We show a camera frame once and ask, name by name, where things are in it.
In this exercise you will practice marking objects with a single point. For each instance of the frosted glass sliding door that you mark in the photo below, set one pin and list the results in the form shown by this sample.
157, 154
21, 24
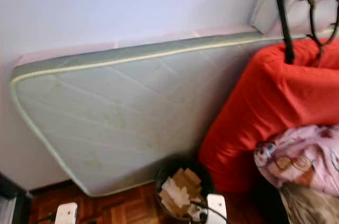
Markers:
5, 211

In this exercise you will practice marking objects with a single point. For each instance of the black waste bin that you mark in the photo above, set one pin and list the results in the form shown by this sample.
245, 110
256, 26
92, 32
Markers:
169, 163

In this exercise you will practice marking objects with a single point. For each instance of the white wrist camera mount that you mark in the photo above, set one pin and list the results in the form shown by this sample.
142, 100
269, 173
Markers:
217, 208
65, 213

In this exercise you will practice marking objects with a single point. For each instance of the grey floral bed sheet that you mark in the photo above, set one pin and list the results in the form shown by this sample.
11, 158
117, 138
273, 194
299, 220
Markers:
307, 205

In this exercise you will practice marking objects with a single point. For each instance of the red fabric covered cushion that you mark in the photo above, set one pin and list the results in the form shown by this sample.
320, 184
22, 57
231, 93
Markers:
265, 102

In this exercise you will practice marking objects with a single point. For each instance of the white paper scrap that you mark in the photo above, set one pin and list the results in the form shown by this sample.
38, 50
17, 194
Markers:
172, 195

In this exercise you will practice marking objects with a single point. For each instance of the dark door frame post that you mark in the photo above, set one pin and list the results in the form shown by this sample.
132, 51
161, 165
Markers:
13, 189

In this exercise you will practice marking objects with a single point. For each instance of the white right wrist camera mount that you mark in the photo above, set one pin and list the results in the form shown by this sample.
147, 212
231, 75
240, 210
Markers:
217, 208

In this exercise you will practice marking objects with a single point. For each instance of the pink cartoon print quilt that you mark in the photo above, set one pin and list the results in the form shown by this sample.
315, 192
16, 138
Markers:
296, 155

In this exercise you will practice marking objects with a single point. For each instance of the brown cardboard scrap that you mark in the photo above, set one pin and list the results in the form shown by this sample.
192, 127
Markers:
186, 178

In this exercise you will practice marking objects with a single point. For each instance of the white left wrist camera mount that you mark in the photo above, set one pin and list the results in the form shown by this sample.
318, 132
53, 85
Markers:
65, 213

